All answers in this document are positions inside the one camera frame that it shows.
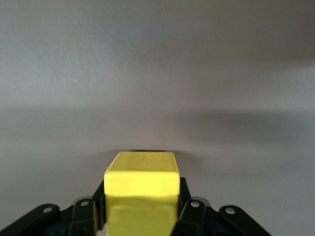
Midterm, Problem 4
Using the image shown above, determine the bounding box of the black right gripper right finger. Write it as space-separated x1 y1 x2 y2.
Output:
172 177 270 236

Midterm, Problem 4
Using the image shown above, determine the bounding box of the yellow block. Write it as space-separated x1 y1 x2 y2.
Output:
103 151 180 236

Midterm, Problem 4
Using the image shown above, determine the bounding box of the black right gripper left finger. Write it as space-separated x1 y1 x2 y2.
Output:
4 180 107 236

